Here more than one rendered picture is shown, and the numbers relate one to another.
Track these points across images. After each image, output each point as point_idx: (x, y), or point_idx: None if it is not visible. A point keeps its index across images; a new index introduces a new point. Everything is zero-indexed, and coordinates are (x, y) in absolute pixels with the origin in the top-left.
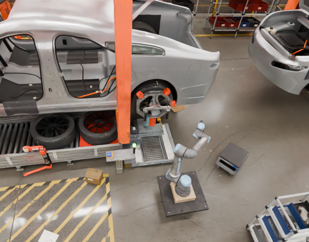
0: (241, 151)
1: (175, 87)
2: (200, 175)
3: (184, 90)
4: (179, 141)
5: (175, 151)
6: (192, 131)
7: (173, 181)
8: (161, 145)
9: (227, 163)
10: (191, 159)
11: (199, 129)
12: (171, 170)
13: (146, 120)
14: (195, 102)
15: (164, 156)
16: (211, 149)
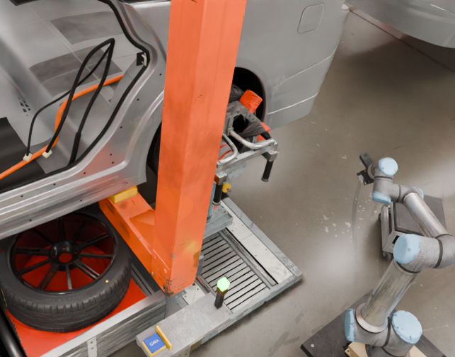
0: (429, 202)
1: (265, 83)
2: (366, 292)
3: (282, 86)
4: (272, 227)
5: (409, 261)
6: (285, 193)
7: (373, 343)
8: (242, 253)
9: None
10: (322, 261)
11: (388, 177)
12: (372, 314)
13: (211, 200)
14: (301, 115)
15: (266, 280)
16: (346, 219)
